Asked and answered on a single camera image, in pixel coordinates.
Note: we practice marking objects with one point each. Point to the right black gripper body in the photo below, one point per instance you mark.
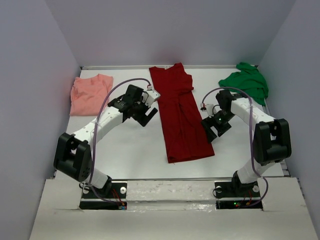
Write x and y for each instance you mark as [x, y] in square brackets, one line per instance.
[215, 126]

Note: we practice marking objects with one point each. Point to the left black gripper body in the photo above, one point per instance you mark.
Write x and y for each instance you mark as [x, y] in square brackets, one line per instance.
[141, 113]

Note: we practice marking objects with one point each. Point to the red t shirt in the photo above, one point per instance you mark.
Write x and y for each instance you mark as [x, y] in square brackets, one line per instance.
[184, 136]

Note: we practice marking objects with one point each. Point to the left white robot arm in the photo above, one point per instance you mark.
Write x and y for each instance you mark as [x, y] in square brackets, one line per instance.
[75, 153]

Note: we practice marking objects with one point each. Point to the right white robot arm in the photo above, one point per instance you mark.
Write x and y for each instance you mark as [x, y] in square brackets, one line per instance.
[269, 138]

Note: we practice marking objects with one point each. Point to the green t shirt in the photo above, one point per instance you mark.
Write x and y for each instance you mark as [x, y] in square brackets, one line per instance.
[250, 80]

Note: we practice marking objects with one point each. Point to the pink t shirt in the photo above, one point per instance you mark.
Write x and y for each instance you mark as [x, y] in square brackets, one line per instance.
[88, 94]

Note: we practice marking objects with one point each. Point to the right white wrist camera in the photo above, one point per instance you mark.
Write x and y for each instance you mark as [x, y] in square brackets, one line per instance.
[209, 109]

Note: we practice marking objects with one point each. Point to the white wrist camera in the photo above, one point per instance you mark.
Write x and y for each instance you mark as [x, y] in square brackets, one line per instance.
[209, 109]
[149, 96]

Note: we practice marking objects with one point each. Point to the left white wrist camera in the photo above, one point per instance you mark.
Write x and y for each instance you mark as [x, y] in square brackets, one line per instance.
[149, 96]

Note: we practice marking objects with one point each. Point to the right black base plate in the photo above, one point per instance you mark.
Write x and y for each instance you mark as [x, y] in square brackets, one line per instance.
[234, 199]

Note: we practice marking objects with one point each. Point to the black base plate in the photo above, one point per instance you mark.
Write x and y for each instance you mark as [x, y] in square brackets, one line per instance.
[234, 199]
[115, 199]

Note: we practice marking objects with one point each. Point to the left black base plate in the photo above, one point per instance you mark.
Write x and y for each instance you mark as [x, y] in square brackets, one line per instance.
[115, 199]

